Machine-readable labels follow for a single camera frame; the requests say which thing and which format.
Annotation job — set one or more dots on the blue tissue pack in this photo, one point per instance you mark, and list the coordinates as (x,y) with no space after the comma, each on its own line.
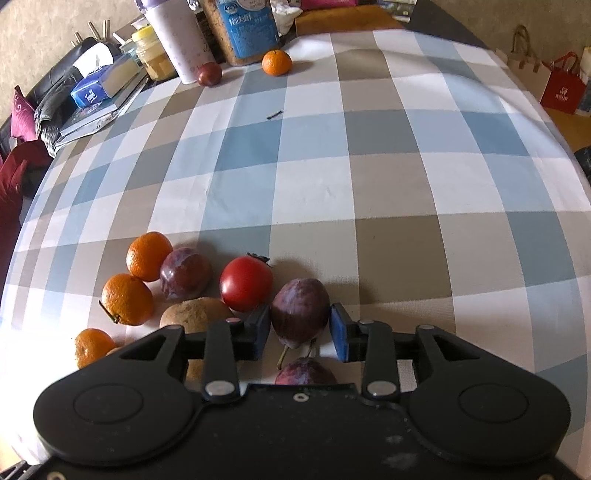
(88,93)
(122,74)

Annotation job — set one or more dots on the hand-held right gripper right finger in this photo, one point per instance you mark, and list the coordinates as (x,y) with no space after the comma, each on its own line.
(339,337)

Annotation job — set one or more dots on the small dark red plum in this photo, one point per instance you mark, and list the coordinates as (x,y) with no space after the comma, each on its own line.
(209,74)

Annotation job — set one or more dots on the kraft paper bag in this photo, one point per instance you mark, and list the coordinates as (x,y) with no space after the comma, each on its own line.
(526,69)

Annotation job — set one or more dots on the brown kiwi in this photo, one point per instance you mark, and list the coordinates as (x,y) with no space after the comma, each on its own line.
(194,314)

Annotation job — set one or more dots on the white purple tumbler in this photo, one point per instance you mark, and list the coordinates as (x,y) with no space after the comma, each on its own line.
(178,41)

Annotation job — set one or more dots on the small black stick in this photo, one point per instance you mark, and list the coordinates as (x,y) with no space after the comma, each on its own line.
(274,115)

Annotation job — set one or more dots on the orange mandarin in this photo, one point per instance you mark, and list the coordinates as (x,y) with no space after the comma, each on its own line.
(127,299)
(276,62)
(92,347)
(148,256)

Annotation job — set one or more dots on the glass jar yellow lid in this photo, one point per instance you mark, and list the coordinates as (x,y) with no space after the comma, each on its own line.
(153,59)

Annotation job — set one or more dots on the clear jar blue label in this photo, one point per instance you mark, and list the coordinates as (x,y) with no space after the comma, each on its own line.
(244,25)

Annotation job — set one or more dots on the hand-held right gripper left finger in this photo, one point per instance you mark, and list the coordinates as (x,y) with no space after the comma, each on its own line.
(261,333)

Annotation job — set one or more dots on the magenta cushion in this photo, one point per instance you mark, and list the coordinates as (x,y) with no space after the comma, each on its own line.
(23,115)

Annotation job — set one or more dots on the stack of flat books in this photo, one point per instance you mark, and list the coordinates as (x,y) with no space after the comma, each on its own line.
(99,115)

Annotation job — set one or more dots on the red tomato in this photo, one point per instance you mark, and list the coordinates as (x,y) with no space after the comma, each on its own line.
(244,284)

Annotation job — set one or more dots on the black plastic bag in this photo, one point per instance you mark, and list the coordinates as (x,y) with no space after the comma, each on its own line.
(584,161)

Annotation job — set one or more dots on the white crumpled plastic bag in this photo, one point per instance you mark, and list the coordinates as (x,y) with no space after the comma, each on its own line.
(284,16)

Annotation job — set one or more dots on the purple plum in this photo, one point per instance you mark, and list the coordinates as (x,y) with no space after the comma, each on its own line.
(184,274)
(300,311)
(304,374)

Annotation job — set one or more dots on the bundle of metal rods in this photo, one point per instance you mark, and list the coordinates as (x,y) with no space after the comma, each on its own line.
(94,31)

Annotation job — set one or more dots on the brown wooden board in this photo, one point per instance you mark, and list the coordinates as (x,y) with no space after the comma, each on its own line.
(346,19)

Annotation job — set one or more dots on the black leather sofa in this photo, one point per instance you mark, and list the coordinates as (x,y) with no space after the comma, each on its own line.
(69,55)

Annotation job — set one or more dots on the black leather jacket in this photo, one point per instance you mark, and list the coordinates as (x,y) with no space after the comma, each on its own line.
(53,110)

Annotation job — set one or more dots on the red paper bag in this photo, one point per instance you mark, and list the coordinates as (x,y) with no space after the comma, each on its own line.
(561,87)

